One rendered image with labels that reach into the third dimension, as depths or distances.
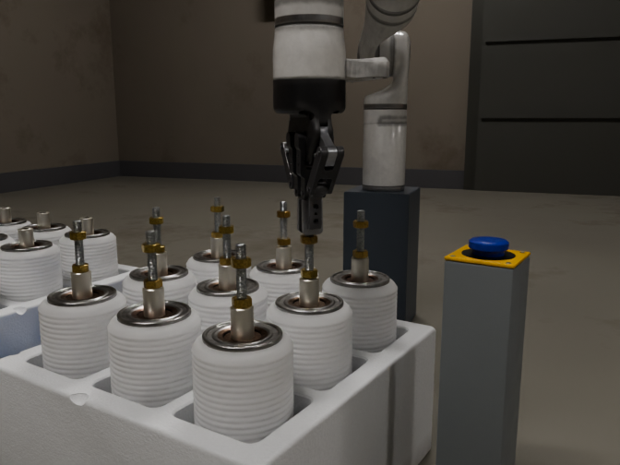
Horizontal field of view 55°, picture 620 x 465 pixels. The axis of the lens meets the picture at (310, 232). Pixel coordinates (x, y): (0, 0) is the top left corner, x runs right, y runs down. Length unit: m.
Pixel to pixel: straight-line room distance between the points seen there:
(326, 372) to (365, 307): 0.12
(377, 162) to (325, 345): 0.69
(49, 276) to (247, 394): 0.55
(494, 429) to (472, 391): 0.04
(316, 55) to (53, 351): 0.42
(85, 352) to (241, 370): 0.23
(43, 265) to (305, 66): 0.58
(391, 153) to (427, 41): 2.77
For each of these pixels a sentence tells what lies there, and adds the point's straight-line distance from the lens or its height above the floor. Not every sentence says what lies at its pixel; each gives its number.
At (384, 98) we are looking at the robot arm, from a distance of 1.25.
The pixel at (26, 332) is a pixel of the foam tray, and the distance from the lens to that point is 0.98.
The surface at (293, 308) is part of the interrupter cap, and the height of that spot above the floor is 0.25.
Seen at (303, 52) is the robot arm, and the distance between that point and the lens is 0.60.
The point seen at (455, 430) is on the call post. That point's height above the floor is 0.13.
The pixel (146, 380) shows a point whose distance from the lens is 0.62.
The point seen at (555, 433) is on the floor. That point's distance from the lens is 0.98.
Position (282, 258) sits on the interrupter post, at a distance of 0.80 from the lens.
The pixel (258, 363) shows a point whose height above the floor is 0.24.
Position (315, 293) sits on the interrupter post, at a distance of 0.65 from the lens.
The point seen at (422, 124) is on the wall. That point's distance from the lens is 3.97.
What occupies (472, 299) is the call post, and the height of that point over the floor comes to 0.27.
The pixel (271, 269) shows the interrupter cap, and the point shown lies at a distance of 0.80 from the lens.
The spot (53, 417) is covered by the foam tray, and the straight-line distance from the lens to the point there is 0.70.
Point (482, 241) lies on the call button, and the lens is 0.63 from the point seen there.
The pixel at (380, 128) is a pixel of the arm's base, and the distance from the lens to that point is 1.26.
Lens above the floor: 0.45
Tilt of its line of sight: 11 degrees down
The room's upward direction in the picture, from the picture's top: straight up
